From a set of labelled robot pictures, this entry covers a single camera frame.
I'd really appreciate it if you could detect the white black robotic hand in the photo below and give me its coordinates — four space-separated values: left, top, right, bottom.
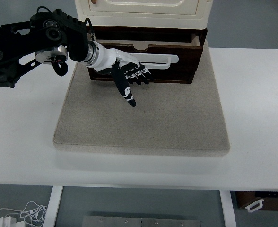
81 41 152 107

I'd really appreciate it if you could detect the white drawer handle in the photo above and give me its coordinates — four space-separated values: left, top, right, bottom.
130 53 179 70

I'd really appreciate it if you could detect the dark wooden drawer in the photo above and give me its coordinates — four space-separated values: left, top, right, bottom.
86 33 204 84

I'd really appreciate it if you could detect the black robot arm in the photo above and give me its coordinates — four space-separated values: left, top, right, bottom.
0 6 153 106

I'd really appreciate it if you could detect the cream plastic cabinet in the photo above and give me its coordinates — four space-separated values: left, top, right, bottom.
75 0 213 30

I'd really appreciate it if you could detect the grey fabric pad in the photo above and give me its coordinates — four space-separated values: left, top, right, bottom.
53 44 230 157

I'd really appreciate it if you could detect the white power adapter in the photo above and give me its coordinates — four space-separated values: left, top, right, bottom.
0 216 17 227

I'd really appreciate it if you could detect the dark wooden drawer frame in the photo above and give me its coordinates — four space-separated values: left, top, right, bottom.
86 26 207 53

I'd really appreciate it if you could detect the white table leg frame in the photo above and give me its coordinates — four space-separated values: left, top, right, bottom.
43 186 237 227

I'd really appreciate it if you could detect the grey metal base plate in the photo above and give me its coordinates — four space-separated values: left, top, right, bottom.
82 216 201 227

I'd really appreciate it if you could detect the white cable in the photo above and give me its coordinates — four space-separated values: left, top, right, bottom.
0 201 48 227

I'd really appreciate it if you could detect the brown box with white handle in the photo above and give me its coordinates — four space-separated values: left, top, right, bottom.
235 191 278 213

